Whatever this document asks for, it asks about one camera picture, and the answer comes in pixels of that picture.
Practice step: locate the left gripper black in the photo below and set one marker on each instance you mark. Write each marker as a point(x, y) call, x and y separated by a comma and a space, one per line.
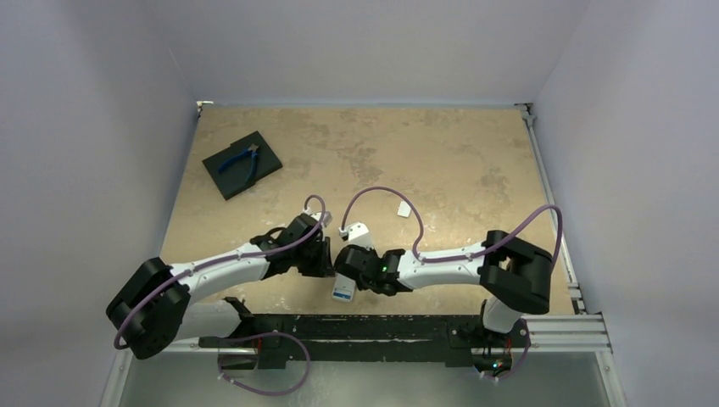
point(323, 266)

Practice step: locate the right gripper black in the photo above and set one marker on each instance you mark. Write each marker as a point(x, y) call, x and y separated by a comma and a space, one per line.
point(345, 262)

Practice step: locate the white remote control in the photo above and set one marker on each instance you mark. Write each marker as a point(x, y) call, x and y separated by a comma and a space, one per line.
point(346, 283)

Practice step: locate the white battery cover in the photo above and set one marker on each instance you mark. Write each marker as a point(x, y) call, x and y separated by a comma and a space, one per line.
point(404, 210)

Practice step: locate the blue battery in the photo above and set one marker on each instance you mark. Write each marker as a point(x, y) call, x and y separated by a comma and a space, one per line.
point(342, 293)

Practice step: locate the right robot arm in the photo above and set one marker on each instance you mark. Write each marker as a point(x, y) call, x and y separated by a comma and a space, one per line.
point(517, 275)

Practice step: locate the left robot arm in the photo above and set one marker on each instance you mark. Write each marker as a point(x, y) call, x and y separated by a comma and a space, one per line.
point(150, 309)

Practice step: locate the black square pad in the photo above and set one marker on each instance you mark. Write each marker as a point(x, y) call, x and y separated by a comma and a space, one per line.
point(230, 183)

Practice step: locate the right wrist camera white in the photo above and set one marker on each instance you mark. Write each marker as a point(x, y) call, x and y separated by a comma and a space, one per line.
point(356, 234)

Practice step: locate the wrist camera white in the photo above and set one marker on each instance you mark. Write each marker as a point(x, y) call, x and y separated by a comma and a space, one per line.
point(356, 234)
point(323, 217)

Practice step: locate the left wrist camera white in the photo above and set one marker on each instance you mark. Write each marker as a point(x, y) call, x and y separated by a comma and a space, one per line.
point(323, 217)

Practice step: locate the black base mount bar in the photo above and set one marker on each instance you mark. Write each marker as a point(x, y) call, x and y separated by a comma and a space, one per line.
point(453, 340)

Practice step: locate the blue handled pliers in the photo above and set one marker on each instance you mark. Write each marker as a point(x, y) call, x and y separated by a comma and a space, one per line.
point(251, 153)

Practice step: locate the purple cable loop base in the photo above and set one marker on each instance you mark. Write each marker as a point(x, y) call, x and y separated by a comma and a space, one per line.
point(269, 361)

